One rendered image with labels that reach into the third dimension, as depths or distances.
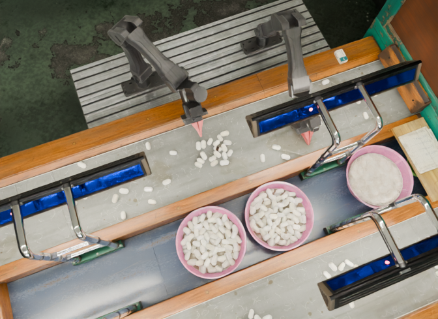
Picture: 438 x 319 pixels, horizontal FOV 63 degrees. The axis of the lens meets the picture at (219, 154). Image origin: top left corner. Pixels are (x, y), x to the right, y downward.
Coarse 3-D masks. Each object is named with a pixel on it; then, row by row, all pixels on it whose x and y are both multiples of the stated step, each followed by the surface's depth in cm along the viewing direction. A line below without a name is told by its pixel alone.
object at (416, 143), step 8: (424, 128) 148; (400, 136) 147; (408, 136) 147; (416, 136) 147; (424, 136) 147; (432, 136) 147; (408, 144) 146; (416, 144) 146; (424, 144) 146; (432, 144) 146; (408, 152) 144; (416, 152) 145; (424, 152) 145; (432, 152) 145; (416, 160) 143; (424, 160) 143; (432, 160) 144; (416, 168) 142; (424, 168) 142; (432, 168) 143
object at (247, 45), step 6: (276, 36) 173; (246, 42) 171; (252, 42) 171; (258, 42) 168; (264, 42) 167; (270, 42) 172; (276, 42) 172; (246, 48) 170; (252, 48) 171; (258, 48) 170; (264, 48) 172; (246, 54) 170
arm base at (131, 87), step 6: (156, 72) 166; (150, 78) 165; (156, 78) 165; (126, 84) 163; (132, 84) 164; (138, 84) 160; (144, 84) 160; (150, 84) 163; (156, 84) 164; (162, 84) 165; (126, 90) 163; (132, 90) 163; (138, 90) 163; (144, 90) 163; (126, 96) 162
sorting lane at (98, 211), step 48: (288, 96) 156; (384, 96) 157; (144, 144) 148; (192, 144) 148; (240, 144) 149; (288, 144) 149; (0, 192) 141; (144, 192) 142; (192, 192) 142; (0, 240) 135; (48, 240) 136
